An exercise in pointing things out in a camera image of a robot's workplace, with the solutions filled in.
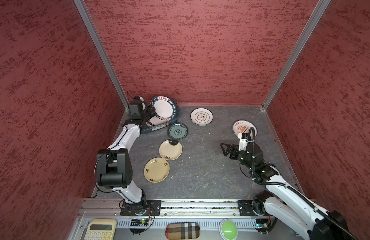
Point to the blue translucent plastic bin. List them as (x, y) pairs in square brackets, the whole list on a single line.
[(155, 123)]

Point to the white plate flower outline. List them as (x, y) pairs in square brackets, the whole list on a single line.
[(202, 116)]

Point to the right circuit board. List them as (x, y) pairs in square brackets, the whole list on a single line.
[(262, 224)]

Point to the right aluminium corner post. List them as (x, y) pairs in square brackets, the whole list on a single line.
[(308, 29)]

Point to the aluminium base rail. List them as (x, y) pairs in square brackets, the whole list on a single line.
[(208, 213)]

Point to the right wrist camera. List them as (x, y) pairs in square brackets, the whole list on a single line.
[(244, 139)]

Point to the white plate green HAO SHI rim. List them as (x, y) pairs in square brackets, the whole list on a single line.
[(165, 108)]

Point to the left circuit board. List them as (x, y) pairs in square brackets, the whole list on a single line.
[(139, 223)]

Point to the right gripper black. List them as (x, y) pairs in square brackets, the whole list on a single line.
[(234, 148)]

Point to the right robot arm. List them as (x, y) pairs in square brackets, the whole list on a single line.
[(284, 202)]

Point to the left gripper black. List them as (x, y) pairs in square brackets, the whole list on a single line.
[(151, 109)]

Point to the cream calculator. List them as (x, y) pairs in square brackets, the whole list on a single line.
[(101, 229)]

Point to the green round button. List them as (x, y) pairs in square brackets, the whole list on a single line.
[(228, 230)]

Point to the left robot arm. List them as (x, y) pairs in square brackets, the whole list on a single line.
[(113, 168)]

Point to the plaid pouch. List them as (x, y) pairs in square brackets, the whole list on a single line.
[(183, 231)]

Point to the small teal patterned plate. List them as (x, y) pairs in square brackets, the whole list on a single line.
[(178, 131)]

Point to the left aluminium corner post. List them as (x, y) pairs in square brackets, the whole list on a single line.
[(90, 26)]

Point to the aluminium corner post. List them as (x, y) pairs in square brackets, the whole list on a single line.
[(90, 26), (308, 29)]

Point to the circuit board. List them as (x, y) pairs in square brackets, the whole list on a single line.
[(262, 224), (139, 223)]

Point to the white plate orange sunburst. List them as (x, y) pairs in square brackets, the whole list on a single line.
[(243, 126)]

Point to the cream plate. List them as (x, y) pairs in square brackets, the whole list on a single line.
[(156, 170), (170, 150)]

